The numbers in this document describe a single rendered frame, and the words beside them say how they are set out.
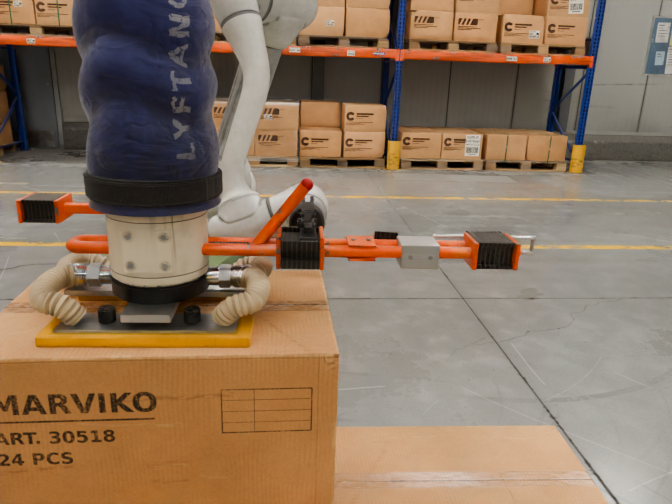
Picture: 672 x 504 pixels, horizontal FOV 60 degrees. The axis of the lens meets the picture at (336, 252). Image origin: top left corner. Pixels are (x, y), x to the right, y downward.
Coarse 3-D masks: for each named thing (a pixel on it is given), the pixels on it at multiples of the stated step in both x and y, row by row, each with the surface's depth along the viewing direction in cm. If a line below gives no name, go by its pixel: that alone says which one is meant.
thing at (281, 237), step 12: (288, 228) 108; (276, 240) 100; (288, 240) 100; (324, 240) 100; (276, 252) 100; (288, 252) 100; (300, 252) 101; (312, 252) 101; (276, 264) 101; (288, 264) 100; (300, 264) 100; (312, 264) 101
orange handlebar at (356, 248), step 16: (64, 208) 125; (80, 208) 125; (80, 240) 102; (96, 240) 103; (208, 240) 104; (224, 240) 105; (240, 240) 105; (272, 240) 105; (336, 240) 106; (352, 240) 104; (368, 240) 105; (384, 240) 107; (448, 240) 108; (336, 256) 103; (352, 256) 103; (368, 256) 103; (384, 256) 103; (400, 256) 103; (448, 256) 104; (464, 256) 104; (512, 256) 105
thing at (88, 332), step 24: (192, 312) 96; (48, 336) 92; (72, 336) 92; (96, 336) 92; (120, 336) 93; (144, 336) 93; (168, 336) 93; (192, 336) 93; (216, 336) 94; (240, 336) 94
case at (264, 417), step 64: (0, 320) 101; (256, 320) 104; (320, 320) 105; (0, 384) 89; (64, 384) 90; (128, 384) 91; (192, 384) 93; (256, 384) 94; (320, 384) 95; (0, 448) 93; (64, 448) 94; (128, 448) 95; (192, 448) 96; (256, 448) 97; (320, 448) 99
